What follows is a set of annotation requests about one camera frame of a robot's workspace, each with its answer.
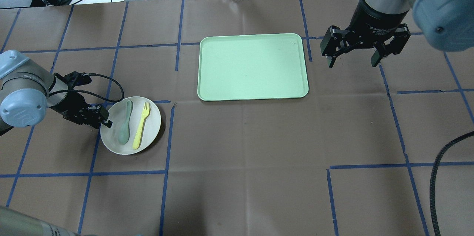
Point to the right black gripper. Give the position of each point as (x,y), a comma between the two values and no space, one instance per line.
(374,20)

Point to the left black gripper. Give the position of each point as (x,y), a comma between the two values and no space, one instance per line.
(71,105)

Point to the white round plate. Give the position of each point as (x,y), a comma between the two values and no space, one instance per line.
(136,122)

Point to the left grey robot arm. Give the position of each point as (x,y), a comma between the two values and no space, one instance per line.
(28,90)

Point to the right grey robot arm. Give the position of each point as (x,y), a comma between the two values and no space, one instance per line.
(447,25)

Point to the yellow plastic fork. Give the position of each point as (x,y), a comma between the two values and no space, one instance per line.
(139,133)

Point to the grey-green spoon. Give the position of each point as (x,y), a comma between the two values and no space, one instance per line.
(123,134)

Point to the light green tray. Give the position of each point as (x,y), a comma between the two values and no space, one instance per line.
(252,67)

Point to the brown paper table cover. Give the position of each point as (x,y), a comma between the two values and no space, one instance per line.
(351,158)

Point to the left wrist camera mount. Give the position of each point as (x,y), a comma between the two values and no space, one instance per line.
(74,79)

